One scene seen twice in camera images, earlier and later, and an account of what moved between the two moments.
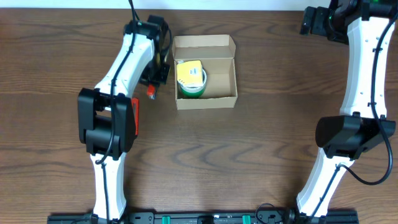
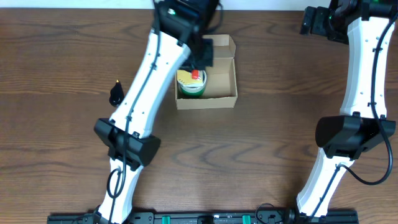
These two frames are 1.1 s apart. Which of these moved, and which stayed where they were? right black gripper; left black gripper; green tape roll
Moved: left black gripper
Stayed: right black gripper; green tape roll
